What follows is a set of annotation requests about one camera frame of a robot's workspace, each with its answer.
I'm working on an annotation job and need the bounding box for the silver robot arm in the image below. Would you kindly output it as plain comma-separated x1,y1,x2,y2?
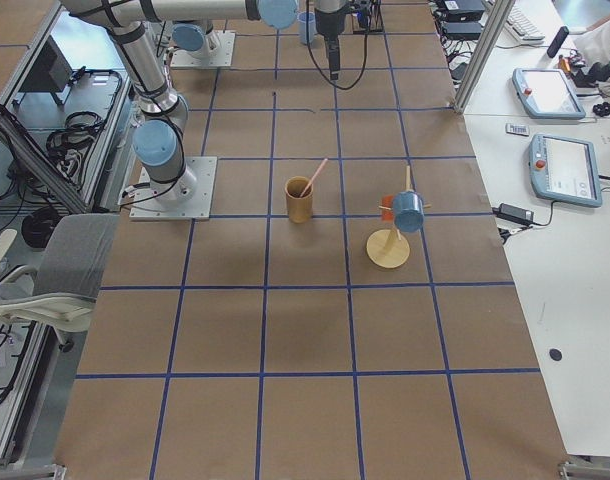
62,1,298,219
172,1,351,83

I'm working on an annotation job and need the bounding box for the dark blue hanging mug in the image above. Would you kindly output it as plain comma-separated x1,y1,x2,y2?
391,191,425,233

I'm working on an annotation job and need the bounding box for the aluminium frame post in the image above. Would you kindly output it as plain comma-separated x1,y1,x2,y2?
452,0,515,114

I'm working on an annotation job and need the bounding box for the black power adapter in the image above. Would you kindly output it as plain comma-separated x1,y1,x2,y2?
495,203,534,226

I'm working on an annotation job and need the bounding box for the teach pendant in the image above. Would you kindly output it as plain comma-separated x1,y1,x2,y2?
528,134,603,208
512,68,586,120

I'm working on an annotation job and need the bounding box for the grey office chair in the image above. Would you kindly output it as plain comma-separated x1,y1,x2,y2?
0,213,119,352

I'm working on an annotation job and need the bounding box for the pink chopstick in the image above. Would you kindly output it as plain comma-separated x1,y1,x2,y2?
300,158,329,198

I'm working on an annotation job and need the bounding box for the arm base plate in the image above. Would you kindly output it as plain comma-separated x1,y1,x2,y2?
128,156,217,221
171,24,236,69

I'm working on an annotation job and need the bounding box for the light blue plastic cup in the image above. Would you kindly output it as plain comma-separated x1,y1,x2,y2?
297,11,316,45

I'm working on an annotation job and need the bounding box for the orange hanging mug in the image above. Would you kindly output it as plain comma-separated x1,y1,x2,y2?
379,195,394,222

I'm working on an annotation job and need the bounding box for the teach pendant far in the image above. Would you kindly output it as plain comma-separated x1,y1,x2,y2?
512,68,586,120

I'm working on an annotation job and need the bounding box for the wooden mug tree stand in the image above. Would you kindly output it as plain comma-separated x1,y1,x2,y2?
366,166,430,269

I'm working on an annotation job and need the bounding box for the teach pendant near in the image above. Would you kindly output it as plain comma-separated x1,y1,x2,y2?
528,134,603,208

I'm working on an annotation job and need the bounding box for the bamboo chopstick holder cup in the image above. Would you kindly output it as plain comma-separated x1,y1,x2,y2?
284,176,313,224

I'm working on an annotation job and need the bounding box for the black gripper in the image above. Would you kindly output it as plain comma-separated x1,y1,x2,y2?
314,0,347,81

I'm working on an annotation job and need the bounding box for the white keyboard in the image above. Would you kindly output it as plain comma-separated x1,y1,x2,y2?
504,4,545,45

